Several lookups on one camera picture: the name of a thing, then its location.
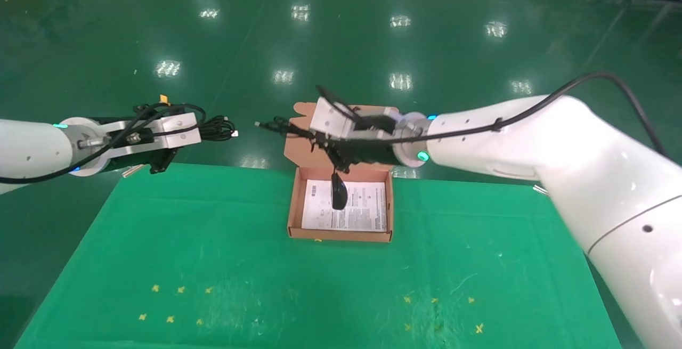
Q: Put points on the green table mat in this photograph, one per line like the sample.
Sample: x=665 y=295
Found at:
x=319 y=285

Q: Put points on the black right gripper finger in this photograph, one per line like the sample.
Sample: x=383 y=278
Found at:
x=329 y=139
x=340 y=164

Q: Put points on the silver binder clip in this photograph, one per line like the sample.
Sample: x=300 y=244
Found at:
x=133 y=170
x=540 y=189

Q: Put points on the orange cardboard box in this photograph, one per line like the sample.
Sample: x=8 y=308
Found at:
x=298 y=154

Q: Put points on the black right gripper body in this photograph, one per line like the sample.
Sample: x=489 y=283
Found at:
x=367 y=152

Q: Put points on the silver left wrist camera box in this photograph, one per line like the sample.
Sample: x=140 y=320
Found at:
x=181 y=128

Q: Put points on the white printed leaflet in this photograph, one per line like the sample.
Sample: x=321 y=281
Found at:
x=367 y=205

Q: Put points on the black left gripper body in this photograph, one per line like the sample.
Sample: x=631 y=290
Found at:
x=161 y=161

